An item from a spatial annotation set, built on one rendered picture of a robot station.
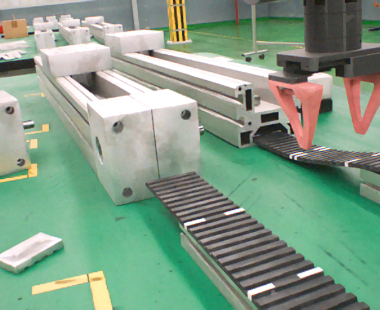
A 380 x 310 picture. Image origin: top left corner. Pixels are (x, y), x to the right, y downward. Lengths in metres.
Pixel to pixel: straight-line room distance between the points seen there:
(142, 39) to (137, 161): 0.70
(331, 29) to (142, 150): 0.22
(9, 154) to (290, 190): 0.36
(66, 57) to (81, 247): 0.50
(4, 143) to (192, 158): 0.26
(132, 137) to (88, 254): 0.13
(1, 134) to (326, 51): 0.41
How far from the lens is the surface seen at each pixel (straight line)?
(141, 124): 0.47
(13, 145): 0.64
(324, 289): 0.29
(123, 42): 1.14
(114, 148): 0.47
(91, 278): 0.38
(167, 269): 0.37
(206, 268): 0.36
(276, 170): 0.55
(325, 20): 0.48
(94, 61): 0.87
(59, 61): 0.86
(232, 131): 0.64
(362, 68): 0.50
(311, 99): 0.46
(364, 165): 0.47
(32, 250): 0.42
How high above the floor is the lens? 0.98
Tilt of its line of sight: 19 degrees down
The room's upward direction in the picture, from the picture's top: 5 degrees counter-clockwise
